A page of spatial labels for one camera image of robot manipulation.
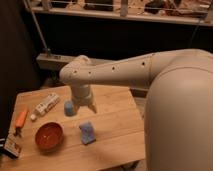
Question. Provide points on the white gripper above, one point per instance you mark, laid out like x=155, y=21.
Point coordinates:
x=82, y=96

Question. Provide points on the metal stand pole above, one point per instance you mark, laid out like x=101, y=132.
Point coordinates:
x=46, y=49

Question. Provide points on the upper wooden shelf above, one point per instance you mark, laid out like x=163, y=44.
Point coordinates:
x=186, y=12

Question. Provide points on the white rectangular box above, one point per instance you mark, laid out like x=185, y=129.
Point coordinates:
x=47, y=104

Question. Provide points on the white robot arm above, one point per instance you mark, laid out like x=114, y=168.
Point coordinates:
x=178, y=119

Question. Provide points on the red bowl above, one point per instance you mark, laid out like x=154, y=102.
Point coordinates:
x=49, y=136

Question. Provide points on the small printed box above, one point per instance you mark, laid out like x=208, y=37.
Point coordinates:
x=11, y=148

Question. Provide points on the blue cup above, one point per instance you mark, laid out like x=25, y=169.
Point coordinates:
x=69, y=109

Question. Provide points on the grey low shelf beam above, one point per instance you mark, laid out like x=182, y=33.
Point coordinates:
x=53, y=62

